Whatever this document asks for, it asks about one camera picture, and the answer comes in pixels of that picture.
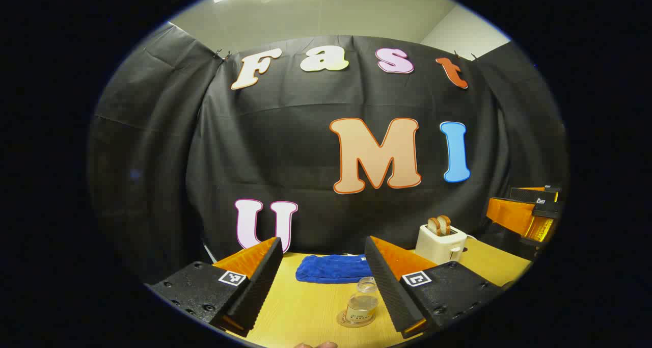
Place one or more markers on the blue folded towel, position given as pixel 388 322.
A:
pixel 331 269

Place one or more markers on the clear glass water bottle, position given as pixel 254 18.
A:
pixel 361 304

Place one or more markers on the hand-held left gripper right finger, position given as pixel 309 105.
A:
pixel 389 292

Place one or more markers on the toast bread slice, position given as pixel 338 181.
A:
pixel 445 223
pixel 434 228

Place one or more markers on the white toaster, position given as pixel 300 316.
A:
pixel 438 248

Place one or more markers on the black backdrop cloth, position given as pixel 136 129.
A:
pixel 285 149

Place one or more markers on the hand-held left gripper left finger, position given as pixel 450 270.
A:
pixel 260 287

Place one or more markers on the round wooden coaster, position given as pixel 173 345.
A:
pixel 344 321

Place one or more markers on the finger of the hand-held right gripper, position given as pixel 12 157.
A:
pixel 535 193
pixel 512 216

